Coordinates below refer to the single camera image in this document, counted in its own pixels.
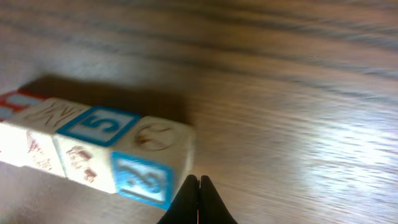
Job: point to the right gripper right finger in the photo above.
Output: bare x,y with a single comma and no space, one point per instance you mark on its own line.
211,208

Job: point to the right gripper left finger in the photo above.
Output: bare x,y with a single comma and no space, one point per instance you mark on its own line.
184,208

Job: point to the blue letter block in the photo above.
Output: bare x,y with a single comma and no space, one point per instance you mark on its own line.
151,162

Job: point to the yellow-edged picture block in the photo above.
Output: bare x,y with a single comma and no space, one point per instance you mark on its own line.
86,142

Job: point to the blue D block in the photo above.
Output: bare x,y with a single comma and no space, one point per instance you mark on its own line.
27,137

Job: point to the green V block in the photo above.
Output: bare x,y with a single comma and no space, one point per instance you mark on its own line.
15,101

